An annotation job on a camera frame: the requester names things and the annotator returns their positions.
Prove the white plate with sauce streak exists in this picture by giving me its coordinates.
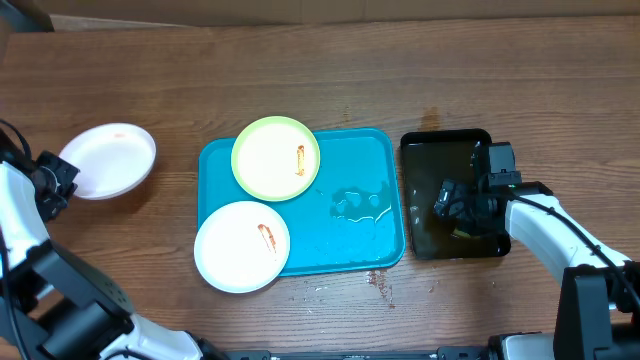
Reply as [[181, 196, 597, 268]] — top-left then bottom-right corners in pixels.
[[194, 201, 291, 294]]

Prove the teal plastic serving tray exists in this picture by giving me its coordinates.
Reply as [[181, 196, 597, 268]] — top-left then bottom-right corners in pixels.
[[197, 127, 406, 277]]

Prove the yellow-green plastic plate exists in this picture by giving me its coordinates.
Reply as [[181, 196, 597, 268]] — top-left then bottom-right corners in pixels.
[[231, 116, 321, 202]]

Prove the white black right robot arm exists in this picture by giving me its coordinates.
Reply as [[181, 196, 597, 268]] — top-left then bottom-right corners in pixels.
[[434, 180, 639, 359]]

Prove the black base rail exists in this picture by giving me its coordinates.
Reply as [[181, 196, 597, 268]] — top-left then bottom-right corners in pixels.
[[199, 332, 561, 360]]

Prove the black tray with water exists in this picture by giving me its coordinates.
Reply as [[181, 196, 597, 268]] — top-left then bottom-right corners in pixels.
[[400, 128, 511, 260]]

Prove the green yellow scrub sponge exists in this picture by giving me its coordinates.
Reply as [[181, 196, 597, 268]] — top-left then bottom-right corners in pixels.
[[451, 229, 472, 238]]

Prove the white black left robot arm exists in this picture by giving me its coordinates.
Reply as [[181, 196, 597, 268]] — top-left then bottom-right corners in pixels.
[[1, 150, 220, 360]]

